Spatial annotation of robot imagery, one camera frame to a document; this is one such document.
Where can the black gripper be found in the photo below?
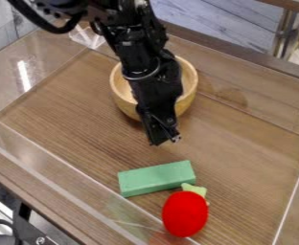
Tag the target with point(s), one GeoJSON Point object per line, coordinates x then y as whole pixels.
{"type": "Point", "coordinates": [154, 75]}

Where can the green rectangular block stick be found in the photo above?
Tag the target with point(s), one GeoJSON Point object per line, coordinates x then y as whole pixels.
{"type": "Point", "coordinates": [150, 179]}

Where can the red felt strawberry toy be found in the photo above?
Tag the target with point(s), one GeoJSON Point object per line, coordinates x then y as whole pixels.
{"type": "Point", "coordinates": [186, 211]}

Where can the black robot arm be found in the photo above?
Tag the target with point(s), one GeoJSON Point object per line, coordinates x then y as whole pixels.
{"type": "Point", "coordinates": [136, 38]}

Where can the wooden brown bowl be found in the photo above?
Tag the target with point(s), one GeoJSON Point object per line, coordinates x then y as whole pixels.
{"type": "Point", "coordinates": [122, 90]}

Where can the black table leg clamp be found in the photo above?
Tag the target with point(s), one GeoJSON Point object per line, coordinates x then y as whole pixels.
{"type": "Point", "coordinates": [25, 234]}

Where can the metal chair frame background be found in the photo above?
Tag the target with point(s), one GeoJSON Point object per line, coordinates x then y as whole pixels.
{"type": "Point", "coordinates": [288, 35]}

